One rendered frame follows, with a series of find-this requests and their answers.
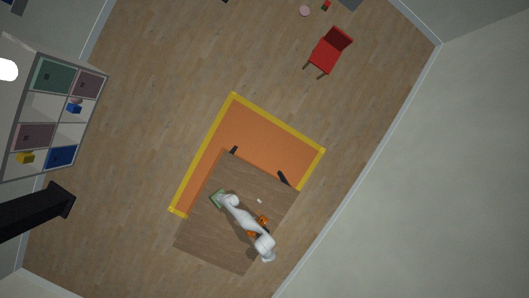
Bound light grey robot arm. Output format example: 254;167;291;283
215;193;276;262

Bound orange bins with labels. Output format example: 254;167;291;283
246;215;268;238

